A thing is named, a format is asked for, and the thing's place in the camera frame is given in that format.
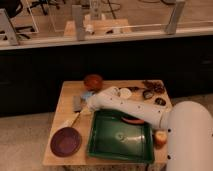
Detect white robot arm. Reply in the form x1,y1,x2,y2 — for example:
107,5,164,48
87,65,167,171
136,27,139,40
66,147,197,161
86,86,213,171

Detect wooden brush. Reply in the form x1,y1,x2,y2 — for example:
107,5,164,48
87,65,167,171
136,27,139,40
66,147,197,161
70,112,81,127

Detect wooden table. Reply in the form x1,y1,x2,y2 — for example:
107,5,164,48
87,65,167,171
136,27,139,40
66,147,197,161
43,80,172,166

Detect green plastic tray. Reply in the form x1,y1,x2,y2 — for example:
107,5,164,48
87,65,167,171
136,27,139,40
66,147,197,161
87,109,155,164

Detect dark purple plate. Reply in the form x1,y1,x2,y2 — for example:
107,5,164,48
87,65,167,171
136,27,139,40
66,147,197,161
50,127,82,157

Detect white cup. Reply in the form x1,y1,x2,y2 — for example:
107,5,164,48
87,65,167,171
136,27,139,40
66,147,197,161
120,88,132,99

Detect sausage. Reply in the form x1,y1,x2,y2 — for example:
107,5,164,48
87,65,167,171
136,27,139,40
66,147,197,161
121,117,145,125

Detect black glasses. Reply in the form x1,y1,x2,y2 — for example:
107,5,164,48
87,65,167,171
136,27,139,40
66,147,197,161
142,89,154,100

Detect small pencil cup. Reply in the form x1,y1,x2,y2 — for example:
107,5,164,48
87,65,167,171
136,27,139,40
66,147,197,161
155,98,166,106

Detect apple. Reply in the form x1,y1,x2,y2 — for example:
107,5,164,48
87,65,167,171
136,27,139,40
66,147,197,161
154,131,167,146

